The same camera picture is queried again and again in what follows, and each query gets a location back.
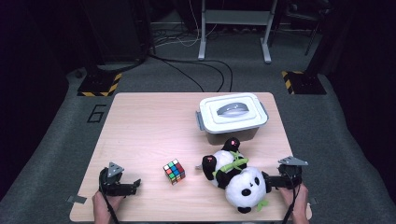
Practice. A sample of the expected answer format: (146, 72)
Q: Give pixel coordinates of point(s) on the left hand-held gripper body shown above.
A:
(112, 186)

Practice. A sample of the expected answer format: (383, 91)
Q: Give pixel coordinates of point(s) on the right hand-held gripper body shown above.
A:
(289, 177)

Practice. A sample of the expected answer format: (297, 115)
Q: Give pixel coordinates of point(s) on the panda plush toy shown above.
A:
(246, 186)

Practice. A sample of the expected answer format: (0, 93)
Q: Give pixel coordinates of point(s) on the translucent grey storage box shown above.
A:
(232, 138)

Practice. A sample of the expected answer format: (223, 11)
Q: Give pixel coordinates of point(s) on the person's left hand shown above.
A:
(104, 208)

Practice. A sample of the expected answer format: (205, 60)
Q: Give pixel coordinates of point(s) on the person's right hand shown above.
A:
(299, 205)

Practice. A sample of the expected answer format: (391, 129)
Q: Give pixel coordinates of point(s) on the grey tape strip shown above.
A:
(313, 201)
(76, 199)

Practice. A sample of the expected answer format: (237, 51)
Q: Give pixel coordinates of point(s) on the multicoloured puzzle cube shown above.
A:
(174, 171)

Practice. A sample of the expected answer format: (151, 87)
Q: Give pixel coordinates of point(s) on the dark curtain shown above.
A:
(28, 77)
(367, 77)

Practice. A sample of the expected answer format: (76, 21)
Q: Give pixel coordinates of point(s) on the dark cabinet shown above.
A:
(115, 31)

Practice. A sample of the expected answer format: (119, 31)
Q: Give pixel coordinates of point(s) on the black chair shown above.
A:
(306, 18)

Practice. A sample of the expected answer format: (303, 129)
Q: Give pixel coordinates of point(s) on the black yellow striped base plate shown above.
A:
(99, 84)
(306, 83)

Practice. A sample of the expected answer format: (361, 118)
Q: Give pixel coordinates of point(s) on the white metal stand frame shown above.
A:
(236, 17)

